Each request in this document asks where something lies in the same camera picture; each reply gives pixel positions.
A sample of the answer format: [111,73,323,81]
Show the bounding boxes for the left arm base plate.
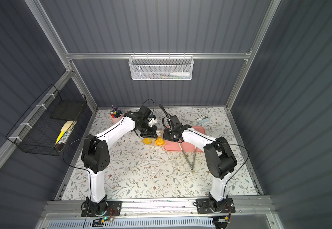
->
[81,198,123,217]

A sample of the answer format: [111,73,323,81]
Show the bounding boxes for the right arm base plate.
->
[193,198,236,214]

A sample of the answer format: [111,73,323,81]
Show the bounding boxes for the yellow cookie pile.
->
[143,137,166,147]

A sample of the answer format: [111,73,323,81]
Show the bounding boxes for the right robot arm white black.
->
[162,114,238,213]

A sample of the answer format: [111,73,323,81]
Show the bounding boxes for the pink plastic tray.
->
[164,131,203,152]

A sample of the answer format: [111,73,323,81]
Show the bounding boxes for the yellow notepad in basket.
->
[55,121,77,145]

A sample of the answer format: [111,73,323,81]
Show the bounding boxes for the white marker in basket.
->
[167,72,191,79]

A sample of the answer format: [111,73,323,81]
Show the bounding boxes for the pink pen cup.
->
[110,106,124,124]

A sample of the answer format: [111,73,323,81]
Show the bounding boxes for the small pale green eraser box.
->
[197,115,210,125]

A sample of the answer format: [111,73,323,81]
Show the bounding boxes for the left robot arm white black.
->
[81,106,157,216]

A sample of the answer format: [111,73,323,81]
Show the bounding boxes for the black wire side basket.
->
[6,85,87,156]

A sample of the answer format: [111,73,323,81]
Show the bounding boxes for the white wire wall basket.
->
[128,56,194,81]

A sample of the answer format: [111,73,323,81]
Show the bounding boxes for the metal kitchen tongs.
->
[178,142,197,172]

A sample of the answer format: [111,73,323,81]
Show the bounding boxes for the black slab in side basket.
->
[50,100,86,121]

